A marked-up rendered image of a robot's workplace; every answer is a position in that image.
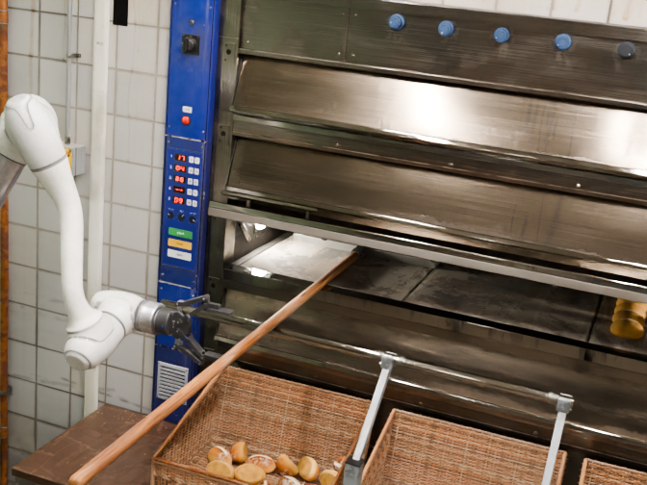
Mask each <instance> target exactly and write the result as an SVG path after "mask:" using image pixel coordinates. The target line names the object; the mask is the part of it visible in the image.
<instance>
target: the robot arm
mask: <svg viewBox="0 0 647 485"><path fill-rule="evenodd" d="M25 166H28V167H29V168H30V169H31V171H32V173H33V174H34V175H35V176H36V178H37V179H38V180H39V182H40V183H41V184H42V186H43V187H44V188H45V190H46V191H47V192H48V194H49V195H50V197H51V198H52V200H53V201H54V203H55V205H56V208H57V211H58V214H59V220H60V229H61V269H62V292H63V299H64V303H65V309H66V312H67V315H68V324H67V326H66V328H65V329H66V332H67V339H66V340H67V342H66V344H65V351H64V357H65V360H66V362H67V363H68V364H69V365H70V366H71V367H73V368H74V369H76V370H91V369H93V368H95V367H97V366H98V365H100V364H101V363H102V362H104V361H105V360H106V359H107V358H108V357H109V356H110V355H111V354H112V353H113V352H114V351H115V349H116V348H117V347H118V345H119V343H120V342H121V340H122V339H123V338H124V337H126V336H127V335H129V334H131V333H133V332H134V330H135V331H140V332H144V333H148V334H152V335H157V334H158V333H159V334H163V335H167V336H172V337H174V338H175V344H174V345H173V347H174V348H176V349H179V350H180V351H182V352H183V353H184V354H185V355H187V356H188V357H189V358H190V359H192V360H193V361H194V362H195V363H197V364H198V365H199V366H201V365H202V364H204V363H205V360H206V361H210V362H216V361H217V360H218V359H219V358H220V357H221V356H222V355H223V354H219V353H216V352H212V351H207V352H205V350H204V349H203V348H202V347H201V346H200V344H199V343H198V342H197V341H196V340H195V338H194V336H193V334H192V333H191V331H192V323H193V321H192V320H191V317H192V316H194V315H195V314H197V313H199V312H200V311H202V310H203V309H205V308H206V311H209V312H213V313H218V314H222V315H226V316H231V315H232V314H234V310H231V309H227V308H222V307H221V305H220V304H218V303H215V302H211V301H210V298H209V297H210V295H208V294H205V295H202V296H198V297H195V298H191V299H188V300H183V299H180V300H178V301H177V302H175V305H176V306H177V310H175V309H171V308H168V307H166V306H165V305H164V304H162V303H158V302H154V301H150V300H146V299H143V298H141V297H139V296H138V295H135V294H130V293H126V292H120V291H102V292H98V293H97V294H95V295H94V296H93V297H92V299H91V302H90V305H89V303H88V302H87V301H86V298H85V295H84V290H83V246H84V221H83V212H82V206H81V202H80V198H79V194H78V191H77V189H76V186H75V183H74V179H73V176H72V173H71V169H70V166H69V162H68V158H67V156H66V153H65V149H64V146H63V143H62V140H61V138H60V133H59V129H58V119H57V116H56V113H55V111H54V109H53V108H52V106H51V105H50V104H49V103H48V102H47V101H46V100H45V99H43V98H42V97H40V96H37V95H34V94H25V93H23V94H19V95H16V96H14V97H12V98H11V99H9V100H8V102H7V103H6V105H5V107H4V112H3V113H2V114H1V116H0V209H1V207H2V206H3V204H4V202H5V201H6V199H7V197H8V195H9V194H10V192H11V190H12V189H13V186H14V184H15V183H16V181H17V179H18V178H19V176H20V174H21V172H22V171H23V169H24V167H25ZM201 301H204V304H203V305H201V306H199V307H198V308H196V309H194V310H193V311H191V312H190V313H189V314H186V313H185V312H184V311H183V310H182V309H183V308H184V307H185V306H188V305H192V304H195V303H198V302H201ZM207 307H208V308H207ZM186 336H188V337H186ZM181 338H182V340H183V341H184V342H186V343H187V344H188V345H189V346H190V347H188V346H187V345H185V344H183V341H181V340H180V339H181Z"/></svg>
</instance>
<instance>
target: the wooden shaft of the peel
mask: <svg viewBox="0 0 647 485"><path fill-rule="evenodd" d="M357 259H358V254H357V253H356V252H352V253H351V254H350V255H349V256H348V257H346V258H345V259H344V260H342V261H341V262H340V263H339V264H337V265H336V266H335V267H334V268H332V269H331V270H330V271H328V272H327V273H326V274H325V275H323V276H322V277H321V278H320V279H318V280H317V281H316V282H315V283H313V284H312V285H311V286H310V287H308V288H307V289H306V290H305V291H303V292H302V293H301V294H299V295H298V296H297V297H296V298H294V299H293V300H292V301H290V302H289V303H288V304H287V305H285V306H284V307H283V308H282V309H280V310H279V311H278V312H277V313H275V314H274V315H273V316H272V317H270V318H269V319H268V320H266V321H265V322H264V323H263V324H261V325H260V326H259V327H258V328H256V329H255V330H254V331H253V332H251V333H250V334H249V335H248V336H246V337H245V338H244V339H243V340H241V341H240V342H239V343H238V344H236V345H235V346H233V347H232V348H231V349H230V350H228V351H227V352H226V353H225V354H223V355H222V356H221V357H220V358H219V359H218V360H217V361H216V362H214V363H213V364H212V365H211V366H209V367H208V368H207V369H206V370H204V371H203V372H202V373H200V374H199V375H198V376H197V377H195V378H194V379H193V380H192V381H190V382H189V383H188V384H187V385H185V386H184V387H183V388H181V389H180V390H179V391H178V392H176V393H175V394H174V395H173V396H171V397H170V398H169V399H167V400H166V401H165V402H164V403H162V404H161V405H160V406H159V407H157V408H156V409H155V410H154V411H152V412H151V413H150V414H149V415H147V416H146V417H145V418H144V419H142V420H141V421H140V422H138V423H137V424H136V425H135V426H133V427H132V428H131V429H130V430H128V431H127V432H126V433H124V434H123V435H122V436H121V437H119V438H118V439H117V440H116V441H114V442H113V443H112V444H111V445H109V446H108V447H107V448H105V449H104V450H103V451H102V452H100V453H99V454H98V455H97V456H95V457H94V458H93V459H92V460H90V461H89V463H88V464H86V465H85V466H84V467H83V468H81V469H80V470H79V471H78V472H76V473H75V474H73V475H72V476H71V477H70V479H69V480H68V485H86V484H87V483H88V482H89V481H91V480H92V479H93V478H94V477H95V476H97V475H98V474H99V473H100V472H102V471H103V470H104V469H105V468H106V467H108V466H109V465H110V464H111V463H112V462H114V461H115V460H116V459H117V458H118V457H119V456H120V455H121V454H122V453H123V452H125V451H126V450H127V449H128V448H129V447H131V446H132V445H133V444H135V443H136V442H137V441H138V440H139V439H141V438H142V437H143V436H144V435H145V434H147V433H148V432H149V431H150V430H151V429H153V428H154V427H155V426H156V425H157V424H159V423H160V422H161V421H162V420H164V419H165V418H166V417H167V416H168V415H170V414H171V413H172V412H173V411H175V410H176V409H177V408H178V407H179V406H181V405H182V404H183V403H184V402H185V401H187V400H188V399H189V398H190V397H191V396H193V395H194V394H195V393H196V392H198V391H199V390H200V389H201V388H202V387H204V386H205V385H206V384H207V383H208V382H210V381H211V380H212V379H213V378H214V377H216V376H217V375H218V374H219V373H221V372H222V371H223V370H224V369H226V368H227V367H228V366H229V365H230V364H232V363H233V362H234V361H235V360H236V359H238V358H239V357H240V356H241V355H242V354H244V353H245V352H246V351H247V350H248V349H250V348H251V347H252V346H253V345H255V344H256V343H257V342H258V341H259V340H261V339H262V338H263V337H264V336H266V335H267V334H268V333H269V332H270V331H272V330H273V329H274V328H275V327H276V326H277V325H278V324H279V323H280V322H281V321H283V320H284V319H285V318H287V317H289V316H290V315H291V314H292V313H293V312H294V311H295V310H296V309H297V308H298V307H300V306H301V305H302V304H303V303H305V302H306V301H307V300H308V299H309V298H311V297H312V296H313V295H314V294H316V293H317V292H318V291H319V290H320V289H322V288H323V287H324V286H325V285H326V284H328V283H329V282H330V281H331V280H332V279H334V278H335V277H336V276H337V275H338V274H340V273H341V272H342V271H343V270H344V269H346V268H347V267H348V266H350V265H351V264H352V263H353V262H354V261H356V260H357Z"/></svg>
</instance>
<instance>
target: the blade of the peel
mask: <svg viewBox="0 0 647 485"><path fill-rule="evenodd" d="M293 241H296V242H301V243H310V244H314V245H319V246H324V247H329V248H334V249H339V250H344V251H348V252H351V251H352V250H353V249H354V248H355V247H357V245H356V244H351V243H346V242H337V241H333V240H329V239H327V240H326V241H322V238H319V237H314V236H309V235H304V234H300V233H293ZM366 255H368V256H373V257H377V258H382V259H387V260H392V261H397V262H402V263H407V264H411V265H416V266H421V267H426V268H436V267H437V266H438V265H439V263H440V262H437V263H432V262H431V261H430V260H428V259H423V258H418V257H413V256H408V255H403V254H400V253H395V252H390V251H385V250H380V249H375V248H370V247H367V250H366Z"/></svg>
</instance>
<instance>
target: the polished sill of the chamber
mask: <svg viewBox="0 0 647 485"><path fill-rule="evenodd" d="M222 279H225V280H229V281H234V282H238V283H243V284H247V285H251V286H255V287H259V288H264V289H268V290H273V291H277V292H281V293H285V294H293V295H299V294H301V293H302V292H303V291H305V290H306V289H307V288H308V287H310V286H311V285H312V284H313V283H315V282H312V281H308V280H303V279H299V278H295V277H290V276H286V275H281V274H277V273H272V272H268V271H263V270H260V269H255V268H247V267H242V266H238V265H233V264H230V265H228V266H227V267H225V268H223V274H222ZM310 299H315V300H319V301H323V302H327V303H331V304H336V305H340V306H345V307H349V308H353V309H357V310H361V311H366V312H370V313H375V314H379V315H383V316H387V317H391V318H396V319H403V320H408V321H412V322H417V323H420V324H425V325H429V326H433V327H438V328H442V329H447V330H451V331H454V332H459V333H463V334H468V335H472V336H477V337H481V338H484V339H489V340H493V341H498V342H502V343H506V344H511V345H519V346H522V347H527V348H531V349H535V350H540V351H544V352H549V353H553V354H556V355H561V356H565V357H570V358H574V359H579V360H583V361H586V362H591V363H595V364H600V365H604V366H608V367H613V368H617V369H621V370H628V371H633V372H637V373H642V374H646V375H647V355H645V354H640V353H636V352H631V351H628V350H623V349H619V348H614V347H609V346H605V345H597V344H593V343H589V342H584V341H580V340H575V339H571V338H566V337H561V336H558V335H553V334H549V333H544V332H540V331H535V330H531V329H527V328H522V327H518V326H513V325H509V324H504V323H500V322H495V321H492V320H487V319H479V318H474V317H470V316H465V315H461V314H457V313H453V312H448V311H444V310H439V309H435V308H430V307H426V306H422V305H417V304H413V303H408V302H404V301H399V300H396V299H391V298H387V297H382V296H377V295H373V294H365V293H361V292H357V291H352V290H348V289H343V288H339V287H334V286H329V285H325V286H324V287H323V288H322V289H320V290H319V291H318V292H317V293H316V294H314V295H313V296H312V297H311V298H310Z"/></svg>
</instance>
